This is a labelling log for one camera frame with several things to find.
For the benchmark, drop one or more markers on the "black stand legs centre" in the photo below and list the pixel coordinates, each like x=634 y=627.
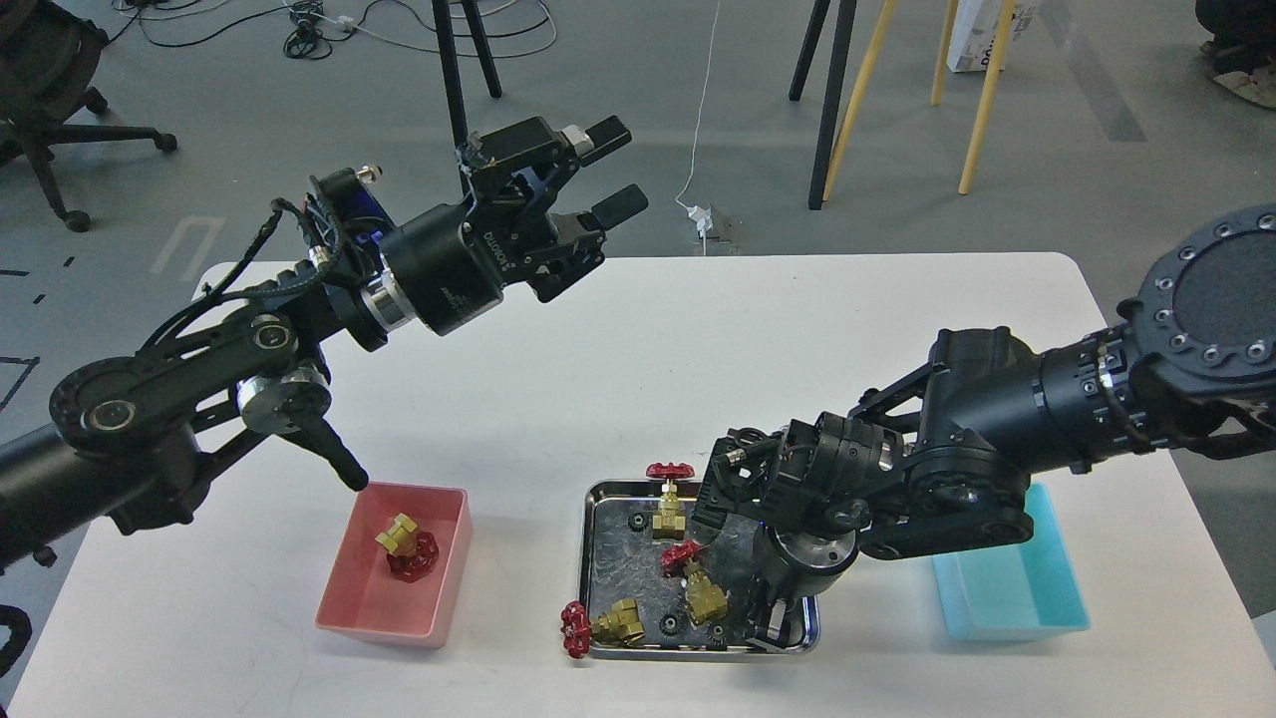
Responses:
x=843 y=24

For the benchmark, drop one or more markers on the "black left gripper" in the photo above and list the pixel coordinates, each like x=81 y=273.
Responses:
x=513 y=178

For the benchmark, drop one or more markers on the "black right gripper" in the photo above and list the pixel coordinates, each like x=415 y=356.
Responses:
x=793 y=566

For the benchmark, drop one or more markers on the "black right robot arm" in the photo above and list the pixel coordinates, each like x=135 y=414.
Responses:
x=942 y=460

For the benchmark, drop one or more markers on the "shiny metal tray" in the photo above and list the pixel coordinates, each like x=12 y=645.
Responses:
x=616 y=563

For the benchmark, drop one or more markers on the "small black gear bottom edge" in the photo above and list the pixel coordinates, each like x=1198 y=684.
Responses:
x=716 y=638

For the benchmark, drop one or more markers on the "small black gear bottom centre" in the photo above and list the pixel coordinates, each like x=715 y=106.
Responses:
x=670 y=624

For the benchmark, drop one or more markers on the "brass valve tray bottom left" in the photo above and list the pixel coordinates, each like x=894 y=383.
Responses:
x=620 y=625

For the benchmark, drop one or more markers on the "pink plastic box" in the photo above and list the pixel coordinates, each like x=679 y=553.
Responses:
x=363 y=601

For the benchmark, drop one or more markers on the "brass valve red wheel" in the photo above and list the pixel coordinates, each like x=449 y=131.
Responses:
x=411 y=552

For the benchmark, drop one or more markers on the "brass valve top of tray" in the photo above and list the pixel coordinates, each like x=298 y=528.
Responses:
x=668 y=520

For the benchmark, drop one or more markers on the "brass valve tray centre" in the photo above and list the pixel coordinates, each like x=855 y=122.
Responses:
x=705 y=601

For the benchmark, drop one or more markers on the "white cardboard box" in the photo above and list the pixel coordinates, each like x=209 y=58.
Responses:
x=973 y=34

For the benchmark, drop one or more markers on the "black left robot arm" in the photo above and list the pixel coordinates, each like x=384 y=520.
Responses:
x=140 y=438

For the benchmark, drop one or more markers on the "blue plastic box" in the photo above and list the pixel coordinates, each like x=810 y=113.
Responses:
x=1017 y=592

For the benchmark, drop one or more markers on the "black office chair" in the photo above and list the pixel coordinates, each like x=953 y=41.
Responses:
x=48 y=62

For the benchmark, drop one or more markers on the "brass valve tray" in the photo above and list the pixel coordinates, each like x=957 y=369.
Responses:
x=620 y=625
x=705 y=601

